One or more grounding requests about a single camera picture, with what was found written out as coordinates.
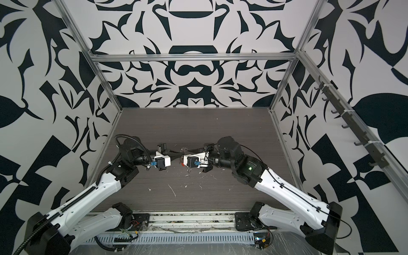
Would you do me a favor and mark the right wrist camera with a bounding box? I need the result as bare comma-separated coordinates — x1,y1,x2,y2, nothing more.
182,153,209,168

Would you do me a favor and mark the white slotted cable duct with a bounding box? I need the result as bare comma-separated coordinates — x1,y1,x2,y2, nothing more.
98,232,255,245

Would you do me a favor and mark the small circuit board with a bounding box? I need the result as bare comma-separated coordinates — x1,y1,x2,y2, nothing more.
254,232,273,250

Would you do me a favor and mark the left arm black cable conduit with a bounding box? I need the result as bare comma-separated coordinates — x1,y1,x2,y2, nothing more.
11,133,154,255

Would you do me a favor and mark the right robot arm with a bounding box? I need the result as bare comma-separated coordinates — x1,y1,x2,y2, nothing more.
183,136,343,255

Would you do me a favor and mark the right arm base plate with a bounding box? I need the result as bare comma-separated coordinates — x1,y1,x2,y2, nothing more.
234,212,277,232

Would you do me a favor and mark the aluminium front rail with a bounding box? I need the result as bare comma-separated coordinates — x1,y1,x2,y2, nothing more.
60,210,319,233

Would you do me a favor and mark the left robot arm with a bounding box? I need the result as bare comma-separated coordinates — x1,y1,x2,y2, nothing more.
14,134,184,255

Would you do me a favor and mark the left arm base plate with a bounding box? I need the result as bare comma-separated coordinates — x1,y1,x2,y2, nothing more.
107,213,150,232

